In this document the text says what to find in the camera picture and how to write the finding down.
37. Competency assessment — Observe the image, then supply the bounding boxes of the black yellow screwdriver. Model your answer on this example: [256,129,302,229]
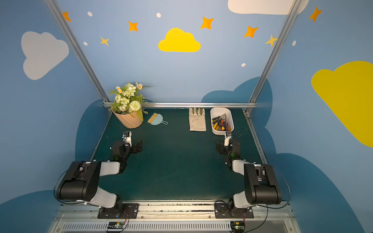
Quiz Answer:
[212,116,221,130]

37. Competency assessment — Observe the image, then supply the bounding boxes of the white plastic storage box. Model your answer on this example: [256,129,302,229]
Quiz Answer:
[210,107,235,136]

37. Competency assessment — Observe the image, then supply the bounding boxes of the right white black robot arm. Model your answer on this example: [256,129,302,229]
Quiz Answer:
[216,132,291,209]

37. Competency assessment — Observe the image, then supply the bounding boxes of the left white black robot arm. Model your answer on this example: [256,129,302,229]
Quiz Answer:
[53,131,142,209]

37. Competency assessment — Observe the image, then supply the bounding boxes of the orange black screwdriver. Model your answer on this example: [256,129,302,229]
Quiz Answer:
[217,118,231,131]

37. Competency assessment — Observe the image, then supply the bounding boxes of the tan flower pot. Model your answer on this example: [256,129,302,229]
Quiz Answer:
[112,109,144,129]

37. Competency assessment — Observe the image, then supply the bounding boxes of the beige work glove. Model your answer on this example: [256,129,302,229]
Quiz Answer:
[189,108,207,132]

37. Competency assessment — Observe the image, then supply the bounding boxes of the white green artificial flowers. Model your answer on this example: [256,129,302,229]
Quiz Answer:
[109,83,148,115]

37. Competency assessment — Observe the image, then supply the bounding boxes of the right small circuit board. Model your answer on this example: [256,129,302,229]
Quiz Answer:
[230,221,245,233]

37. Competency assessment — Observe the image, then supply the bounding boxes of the small circuit board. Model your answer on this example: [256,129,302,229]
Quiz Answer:
[230,221,245,233]
[107,221,125,232]

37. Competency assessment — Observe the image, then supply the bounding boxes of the left small circuit board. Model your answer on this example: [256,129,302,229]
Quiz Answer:
[107,221,125,232]

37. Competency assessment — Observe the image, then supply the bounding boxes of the horizontal aluminium frame rail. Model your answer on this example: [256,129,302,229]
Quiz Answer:
[103,101,257,109]

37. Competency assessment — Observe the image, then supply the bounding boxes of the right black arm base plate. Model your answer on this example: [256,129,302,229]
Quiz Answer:
[214,202,254,219]

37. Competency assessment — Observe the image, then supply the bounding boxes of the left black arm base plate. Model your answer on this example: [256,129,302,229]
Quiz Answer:
[97,203,139,219]

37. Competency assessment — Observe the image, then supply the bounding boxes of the front aluminium mounting rail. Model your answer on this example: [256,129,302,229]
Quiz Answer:
[49,200,301,233]

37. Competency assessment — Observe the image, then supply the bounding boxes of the right aluminium frame post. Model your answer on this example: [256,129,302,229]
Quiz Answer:
[249,0,303,104]

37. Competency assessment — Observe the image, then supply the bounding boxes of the aluminium frame post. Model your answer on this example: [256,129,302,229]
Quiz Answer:
[44,0,110,103]
[249,0,303,104]

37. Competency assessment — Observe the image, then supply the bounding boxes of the left aluminium frame post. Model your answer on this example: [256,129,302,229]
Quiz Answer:
[44,0,110,103]

